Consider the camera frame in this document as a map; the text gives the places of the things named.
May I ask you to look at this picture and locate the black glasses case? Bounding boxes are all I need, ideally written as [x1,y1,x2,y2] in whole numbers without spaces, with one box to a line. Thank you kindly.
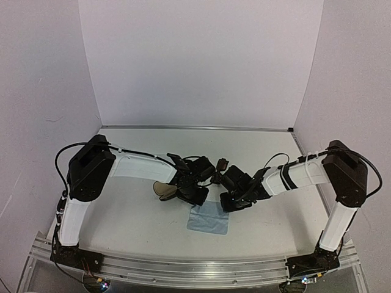
[153,181,178,201]

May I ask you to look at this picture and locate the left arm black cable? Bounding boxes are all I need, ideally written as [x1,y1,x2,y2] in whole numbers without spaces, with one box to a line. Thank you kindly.
[54,142,123,196]

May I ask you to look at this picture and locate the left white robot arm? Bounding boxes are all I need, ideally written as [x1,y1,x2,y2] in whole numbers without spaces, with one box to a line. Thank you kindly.
[51,134,216,273]

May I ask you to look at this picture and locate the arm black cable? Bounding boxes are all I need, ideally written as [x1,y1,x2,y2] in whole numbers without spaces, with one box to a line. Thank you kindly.
[262,146,384,202]
[54,142,123,196]

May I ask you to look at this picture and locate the blue cleaning cloth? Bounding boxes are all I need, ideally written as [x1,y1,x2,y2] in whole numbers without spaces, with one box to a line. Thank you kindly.
[187,201,229,235]

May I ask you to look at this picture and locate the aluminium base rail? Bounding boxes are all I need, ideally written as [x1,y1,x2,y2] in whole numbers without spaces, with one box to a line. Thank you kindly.
[29,231,358,283]

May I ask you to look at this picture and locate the tortoiseshell sunglasses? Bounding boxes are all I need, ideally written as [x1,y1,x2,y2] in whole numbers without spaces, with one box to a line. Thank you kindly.
[210,158,229,184]

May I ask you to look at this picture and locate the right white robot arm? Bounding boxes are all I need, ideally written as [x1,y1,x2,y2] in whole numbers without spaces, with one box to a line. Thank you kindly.
[219,140,383,279]

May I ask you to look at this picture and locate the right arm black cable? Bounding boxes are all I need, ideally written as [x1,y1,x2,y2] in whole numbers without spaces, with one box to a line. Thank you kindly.
[262,146,384,202]

